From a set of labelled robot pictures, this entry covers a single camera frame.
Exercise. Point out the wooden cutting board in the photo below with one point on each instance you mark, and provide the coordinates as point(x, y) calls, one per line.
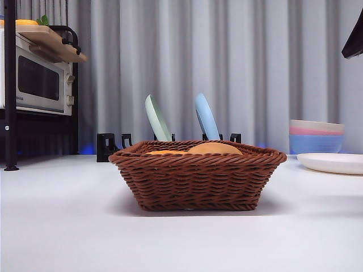
point(54, 45)

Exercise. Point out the brown wicker basket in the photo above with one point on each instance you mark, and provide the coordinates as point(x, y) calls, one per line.
point(198, 181)

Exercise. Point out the pale green plate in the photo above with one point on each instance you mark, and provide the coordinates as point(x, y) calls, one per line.
point(157, 119)

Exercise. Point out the white toaster oven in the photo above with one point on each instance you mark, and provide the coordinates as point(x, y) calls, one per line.
point(42, 82)

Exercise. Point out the yellow orange food item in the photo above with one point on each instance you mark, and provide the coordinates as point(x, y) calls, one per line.
point(25, 22)

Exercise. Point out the white plate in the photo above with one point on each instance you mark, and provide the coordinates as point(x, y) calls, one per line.
point(331, 163)

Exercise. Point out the green leafy garnish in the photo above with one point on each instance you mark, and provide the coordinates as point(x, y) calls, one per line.
point(43, 20)

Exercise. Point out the beige bowl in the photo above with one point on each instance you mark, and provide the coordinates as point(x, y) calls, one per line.
point(317, 124)

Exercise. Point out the grey pleated curtain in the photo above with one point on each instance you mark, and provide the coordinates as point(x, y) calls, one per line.
point(255, 71)

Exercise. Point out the black metal shelf frame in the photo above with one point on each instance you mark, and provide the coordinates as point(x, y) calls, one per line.
point(10, 85)

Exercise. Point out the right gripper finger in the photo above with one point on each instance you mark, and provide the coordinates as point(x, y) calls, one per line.
point(354, 45)

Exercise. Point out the blue bowl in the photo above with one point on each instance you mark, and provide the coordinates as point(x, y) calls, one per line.
point(314, 144)

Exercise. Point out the light blue plate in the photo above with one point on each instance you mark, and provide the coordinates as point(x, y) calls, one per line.
point(207, 116)

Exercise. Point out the brown potato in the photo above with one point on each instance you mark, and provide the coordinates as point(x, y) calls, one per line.
point(215, 148)

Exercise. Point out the pink bowl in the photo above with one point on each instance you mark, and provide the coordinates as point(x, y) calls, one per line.
point(317, 131)

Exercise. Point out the black dish rack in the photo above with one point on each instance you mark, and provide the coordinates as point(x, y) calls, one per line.
point(103, 147)

